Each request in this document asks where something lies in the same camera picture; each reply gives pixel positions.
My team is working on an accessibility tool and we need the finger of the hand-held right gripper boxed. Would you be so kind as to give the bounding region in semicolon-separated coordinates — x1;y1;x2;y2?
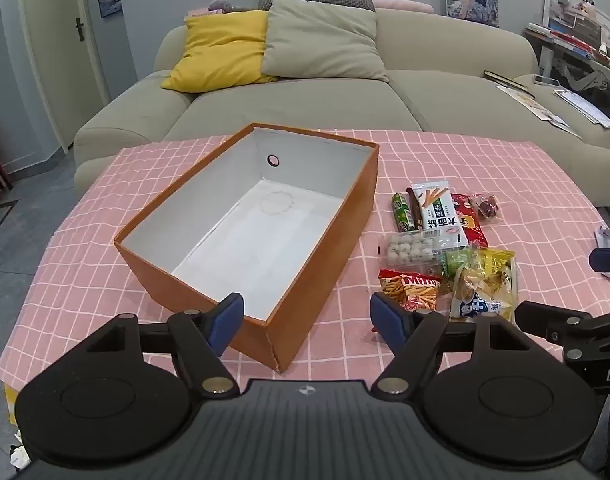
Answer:
515;300;596;347
588;248;610;281

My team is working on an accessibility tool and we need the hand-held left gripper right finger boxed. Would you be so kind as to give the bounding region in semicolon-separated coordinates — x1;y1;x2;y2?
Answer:
370;291;536;398

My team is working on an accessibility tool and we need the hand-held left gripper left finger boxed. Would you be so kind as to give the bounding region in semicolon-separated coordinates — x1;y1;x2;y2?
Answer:
80;292;246;398

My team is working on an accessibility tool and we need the red stick snack packet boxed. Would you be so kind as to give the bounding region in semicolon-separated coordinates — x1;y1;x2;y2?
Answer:
377;269;443;313

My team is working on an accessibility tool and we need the yellow and white chip packet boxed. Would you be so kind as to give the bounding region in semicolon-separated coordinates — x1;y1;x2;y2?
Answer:
449;267;516;323

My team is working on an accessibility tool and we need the clear packet of white balls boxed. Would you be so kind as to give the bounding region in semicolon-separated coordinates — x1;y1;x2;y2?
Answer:
385;232;466;267

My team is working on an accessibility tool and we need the crinkly clear yellow snack packet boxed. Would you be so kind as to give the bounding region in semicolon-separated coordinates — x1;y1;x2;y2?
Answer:
466;247;517;287

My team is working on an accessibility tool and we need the orange cardboard box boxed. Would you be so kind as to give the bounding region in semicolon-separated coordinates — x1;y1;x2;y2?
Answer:
114;122;380;374

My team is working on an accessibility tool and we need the green label clear snack packet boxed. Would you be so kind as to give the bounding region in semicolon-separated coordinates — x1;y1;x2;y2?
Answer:
437;249;469;282

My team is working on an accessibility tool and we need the white stick snack packet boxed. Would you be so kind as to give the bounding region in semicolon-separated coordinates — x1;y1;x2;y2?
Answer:
411;182;469;249

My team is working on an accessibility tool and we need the brown snack bar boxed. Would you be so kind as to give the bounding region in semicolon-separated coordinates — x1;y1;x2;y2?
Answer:
406;187;424;227

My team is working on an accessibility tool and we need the long green snack packet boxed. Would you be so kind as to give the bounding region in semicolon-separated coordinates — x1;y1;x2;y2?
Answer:
392;192;416;233

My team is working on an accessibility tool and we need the dark red candy packet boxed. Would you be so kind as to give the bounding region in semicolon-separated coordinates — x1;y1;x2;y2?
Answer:
468;193;501;221

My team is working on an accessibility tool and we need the pink checked tablecloth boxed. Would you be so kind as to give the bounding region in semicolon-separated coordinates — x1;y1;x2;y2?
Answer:
0;129;610;394

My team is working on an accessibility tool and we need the white paper booklet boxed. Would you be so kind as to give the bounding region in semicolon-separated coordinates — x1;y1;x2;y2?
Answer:
552;88;610;129

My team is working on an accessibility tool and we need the open magazine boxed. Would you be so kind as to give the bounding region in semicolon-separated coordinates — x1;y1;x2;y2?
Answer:
495;84;584;139

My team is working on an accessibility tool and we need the cluttered white desk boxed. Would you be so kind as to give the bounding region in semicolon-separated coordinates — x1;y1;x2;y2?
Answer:
523;20;610;111

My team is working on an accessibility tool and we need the dark book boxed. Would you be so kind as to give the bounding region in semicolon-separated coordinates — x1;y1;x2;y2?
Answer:
484;70;524;89

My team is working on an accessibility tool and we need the beige sofa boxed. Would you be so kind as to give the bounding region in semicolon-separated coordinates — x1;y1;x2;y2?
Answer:
74;7;610;207

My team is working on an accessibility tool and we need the yellow box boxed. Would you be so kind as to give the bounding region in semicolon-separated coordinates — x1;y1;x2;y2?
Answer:
2;382;22;427

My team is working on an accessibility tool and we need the white display box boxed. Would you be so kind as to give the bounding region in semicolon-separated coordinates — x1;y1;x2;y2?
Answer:
542;0;610;47

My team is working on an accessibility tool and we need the crumpled white tissue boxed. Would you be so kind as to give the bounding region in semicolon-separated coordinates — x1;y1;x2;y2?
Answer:
9;430;32;467

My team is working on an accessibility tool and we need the yellow pillow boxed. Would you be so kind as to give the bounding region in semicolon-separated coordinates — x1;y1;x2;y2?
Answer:
161;10;278;94

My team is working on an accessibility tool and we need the beige pillow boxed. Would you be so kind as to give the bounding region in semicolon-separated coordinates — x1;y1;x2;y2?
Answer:
260;0;391;84

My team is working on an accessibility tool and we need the white door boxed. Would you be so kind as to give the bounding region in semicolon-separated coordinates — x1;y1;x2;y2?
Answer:
17;0;112;155

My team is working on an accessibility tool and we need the grey stuffed toy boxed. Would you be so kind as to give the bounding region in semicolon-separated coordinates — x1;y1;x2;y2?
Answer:
207;0;258;14

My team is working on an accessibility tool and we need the pink blanket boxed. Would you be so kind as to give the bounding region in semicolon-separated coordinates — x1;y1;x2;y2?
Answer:
372;0;436;15

